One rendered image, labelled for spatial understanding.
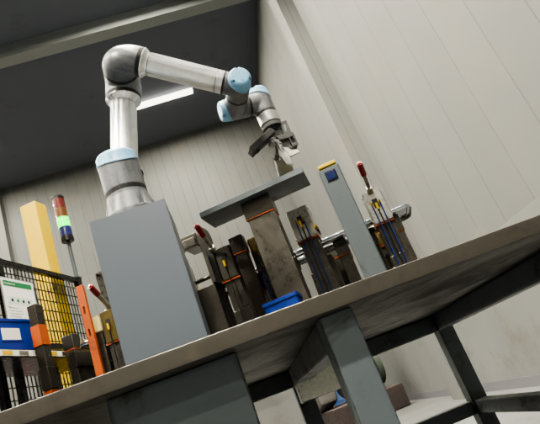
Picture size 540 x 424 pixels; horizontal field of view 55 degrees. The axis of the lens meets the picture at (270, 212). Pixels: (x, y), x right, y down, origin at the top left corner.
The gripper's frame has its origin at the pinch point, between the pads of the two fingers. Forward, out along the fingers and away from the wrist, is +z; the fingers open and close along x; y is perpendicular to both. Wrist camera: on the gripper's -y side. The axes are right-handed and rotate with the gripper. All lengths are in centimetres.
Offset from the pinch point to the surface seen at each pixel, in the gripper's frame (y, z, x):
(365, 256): 10.9, 35.2, -7.0
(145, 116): 25, -518, 722
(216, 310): -34, 30, 23
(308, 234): 3.4, 17.3, 12.9
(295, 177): 1.2, 3.1, -4.2
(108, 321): -70, 17, 45
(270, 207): -8.9, 8.5, 0.7
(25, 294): -107, -21, 98
